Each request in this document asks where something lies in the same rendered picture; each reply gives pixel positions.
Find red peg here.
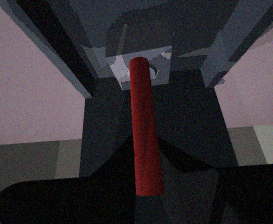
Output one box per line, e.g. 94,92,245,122
129,57,164,196

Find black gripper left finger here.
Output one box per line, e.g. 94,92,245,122
0,134,136,224

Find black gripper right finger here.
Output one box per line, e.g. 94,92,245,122
158,137,273,224

